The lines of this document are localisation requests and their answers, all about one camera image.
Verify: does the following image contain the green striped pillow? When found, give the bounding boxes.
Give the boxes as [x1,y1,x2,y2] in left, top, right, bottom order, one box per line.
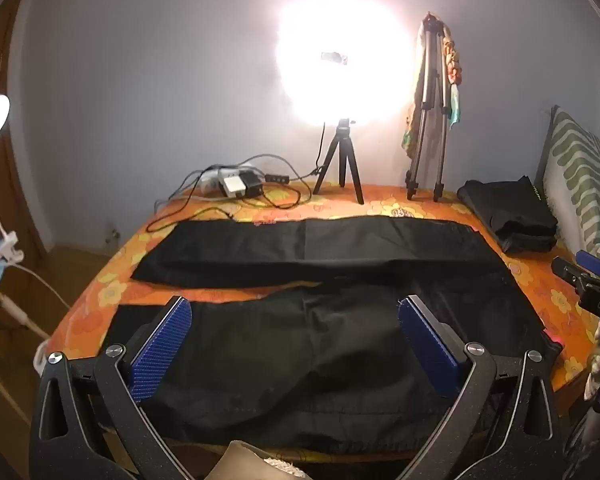
[542,105,600,266]

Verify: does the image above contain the black pants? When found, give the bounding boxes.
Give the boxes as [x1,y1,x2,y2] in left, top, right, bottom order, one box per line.
[100,215,566,461]

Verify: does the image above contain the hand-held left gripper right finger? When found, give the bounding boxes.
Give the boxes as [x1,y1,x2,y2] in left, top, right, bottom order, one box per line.
[396,294,563,480]

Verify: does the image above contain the folded black clothes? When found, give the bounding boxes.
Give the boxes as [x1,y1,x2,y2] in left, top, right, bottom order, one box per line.
[457,176,561,255]

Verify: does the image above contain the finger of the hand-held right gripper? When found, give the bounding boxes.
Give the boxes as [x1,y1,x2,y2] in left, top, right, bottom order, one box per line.
[575,250,600,279]
[551,255,591,293]

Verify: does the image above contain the black ring light cable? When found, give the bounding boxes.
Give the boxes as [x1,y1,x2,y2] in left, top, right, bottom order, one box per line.
[287,121,329,182]

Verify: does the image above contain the bright ring light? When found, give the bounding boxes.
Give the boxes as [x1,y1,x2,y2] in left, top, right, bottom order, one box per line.
[275,0,416,128]

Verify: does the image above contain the beige cloth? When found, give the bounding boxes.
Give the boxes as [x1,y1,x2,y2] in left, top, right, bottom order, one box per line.
[207,440,311,480]

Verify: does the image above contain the white plastic object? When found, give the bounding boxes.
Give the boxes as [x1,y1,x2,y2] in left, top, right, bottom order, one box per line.
[32,340,54,377]

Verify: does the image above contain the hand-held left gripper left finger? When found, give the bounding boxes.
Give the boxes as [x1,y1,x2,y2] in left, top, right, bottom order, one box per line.
[29,296,193,480]

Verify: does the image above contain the white lamp cable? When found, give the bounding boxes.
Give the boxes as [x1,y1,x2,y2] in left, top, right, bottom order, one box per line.
[14,259,74,312]

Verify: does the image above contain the wooden rod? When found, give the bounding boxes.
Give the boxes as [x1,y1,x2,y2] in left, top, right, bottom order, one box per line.
[0,346,32,417]

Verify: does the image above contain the white power strip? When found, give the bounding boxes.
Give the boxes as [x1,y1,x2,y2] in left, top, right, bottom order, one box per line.
[200,164,256,193]

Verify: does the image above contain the silver tripod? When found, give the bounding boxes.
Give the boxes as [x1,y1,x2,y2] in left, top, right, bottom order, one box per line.
[405,12,453,203]

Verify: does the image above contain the white charger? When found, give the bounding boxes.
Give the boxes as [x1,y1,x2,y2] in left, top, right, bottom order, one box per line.
[219,172,248,198]

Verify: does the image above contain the colourful patterned cloth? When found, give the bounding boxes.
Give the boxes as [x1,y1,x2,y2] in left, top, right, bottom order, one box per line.
[402,20,466,161]

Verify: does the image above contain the black plug-ended cable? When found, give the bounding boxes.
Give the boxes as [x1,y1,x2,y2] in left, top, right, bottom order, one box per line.
[147,180,238,235]

